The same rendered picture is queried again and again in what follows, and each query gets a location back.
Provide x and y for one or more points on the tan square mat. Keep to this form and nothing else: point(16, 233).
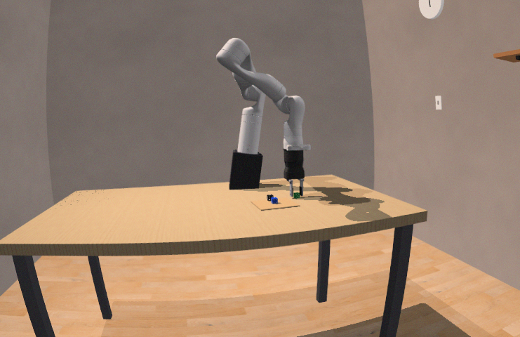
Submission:
point(264, 205)

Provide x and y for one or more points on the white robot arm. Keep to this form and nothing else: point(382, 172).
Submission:
point(255, 86)

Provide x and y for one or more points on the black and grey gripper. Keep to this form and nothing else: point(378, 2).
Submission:
point(293, 158)

